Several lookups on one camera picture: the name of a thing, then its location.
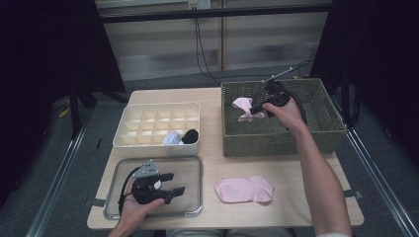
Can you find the yellow floor marker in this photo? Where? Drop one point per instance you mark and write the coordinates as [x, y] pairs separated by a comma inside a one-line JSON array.
[[64, 112]]

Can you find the black horizontal bar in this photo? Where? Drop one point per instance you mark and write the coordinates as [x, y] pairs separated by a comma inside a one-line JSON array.
[[197, 14]]

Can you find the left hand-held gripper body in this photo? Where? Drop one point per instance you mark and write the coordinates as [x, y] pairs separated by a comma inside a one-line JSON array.
[[148, 191]]

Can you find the clear lid with white knob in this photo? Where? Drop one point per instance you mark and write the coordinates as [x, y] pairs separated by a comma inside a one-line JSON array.
[[191, 204]]

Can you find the grey tape tab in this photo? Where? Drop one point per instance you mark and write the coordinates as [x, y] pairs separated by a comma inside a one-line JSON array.
[[98, 202], [354, 194]]

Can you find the person's left hand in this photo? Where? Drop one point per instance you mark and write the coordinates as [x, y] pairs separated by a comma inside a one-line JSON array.
[[136, 212]]

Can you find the green woven basket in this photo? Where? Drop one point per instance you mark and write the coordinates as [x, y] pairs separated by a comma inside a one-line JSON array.
[[280, 144]]

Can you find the cream divided storage box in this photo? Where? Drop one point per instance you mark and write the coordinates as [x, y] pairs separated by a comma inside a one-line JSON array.
[[154, 149]]

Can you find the beige vertical post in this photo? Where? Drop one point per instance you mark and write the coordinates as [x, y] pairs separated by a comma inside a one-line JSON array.
[[221, 42]]

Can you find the black sock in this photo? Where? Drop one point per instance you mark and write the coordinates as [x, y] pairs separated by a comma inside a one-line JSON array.
[[190, 136]]

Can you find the white sock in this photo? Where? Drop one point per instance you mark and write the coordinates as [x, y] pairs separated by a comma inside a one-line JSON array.
[[172, 138]]

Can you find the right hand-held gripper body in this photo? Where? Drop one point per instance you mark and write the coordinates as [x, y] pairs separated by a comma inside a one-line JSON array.
[[276, 94]]

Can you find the person's right hand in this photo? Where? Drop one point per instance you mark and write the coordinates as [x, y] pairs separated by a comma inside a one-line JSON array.
[[288, 117]]

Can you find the black metal stand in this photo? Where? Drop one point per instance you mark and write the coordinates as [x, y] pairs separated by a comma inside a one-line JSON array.
[[75, 108], [345, 98]]

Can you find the white wall outlet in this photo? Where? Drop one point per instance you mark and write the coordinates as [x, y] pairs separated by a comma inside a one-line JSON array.
[[199, 4]]

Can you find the dark curtain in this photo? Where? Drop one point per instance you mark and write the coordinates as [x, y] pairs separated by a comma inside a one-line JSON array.
[[378, 49], [39, 65]]

